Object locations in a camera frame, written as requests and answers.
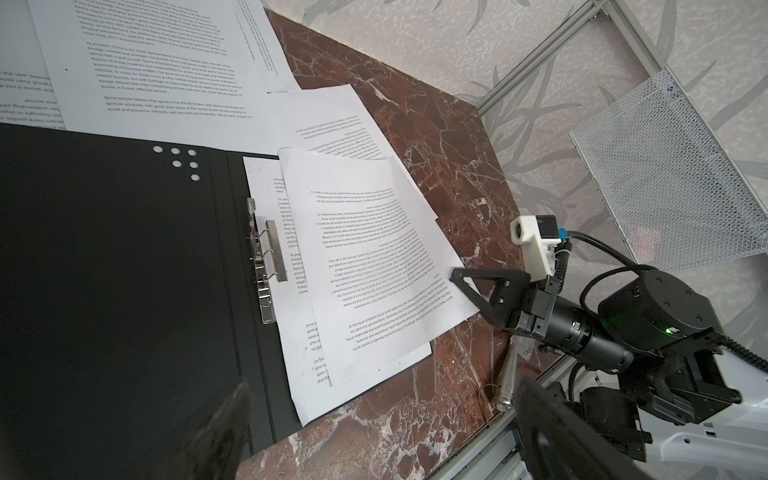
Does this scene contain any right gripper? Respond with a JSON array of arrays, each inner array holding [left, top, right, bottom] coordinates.
[[449, 268, 634, 374]]

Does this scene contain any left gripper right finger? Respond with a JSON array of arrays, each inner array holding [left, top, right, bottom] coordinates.
[[514, 378, 648, 480]]

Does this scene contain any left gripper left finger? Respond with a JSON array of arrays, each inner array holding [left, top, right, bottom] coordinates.
[[149, 378, 251, 479]]

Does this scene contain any teal folder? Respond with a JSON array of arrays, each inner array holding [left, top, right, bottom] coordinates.
[[1, 124, 301, 479]]

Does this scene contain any paper sheet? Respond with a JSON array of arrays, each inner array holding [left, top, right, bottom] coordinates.
[[0, 0, 65, 130], [263, 85, 437, 220], [232, 0, 301, 93], [243, 157, 432, 426], [279, 148, 478, 384], [28, 1, 280, 154]]

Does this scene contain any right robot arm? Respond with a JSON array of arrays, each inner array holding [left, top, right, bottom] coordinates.
[[450, 231, 767, 461]]

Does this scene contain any aluminium frame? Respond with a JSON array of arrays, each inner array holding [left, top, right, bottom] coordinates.
[[425, 0, 768, 480]]

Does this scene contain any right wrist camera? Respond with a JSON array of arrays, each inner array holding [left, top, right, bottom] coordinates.
[[510, 215, 564, 281]]

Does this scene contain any white wire basket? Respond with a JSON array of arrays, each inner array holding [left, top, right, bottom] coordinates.
[[570, 69, 767, 271]]

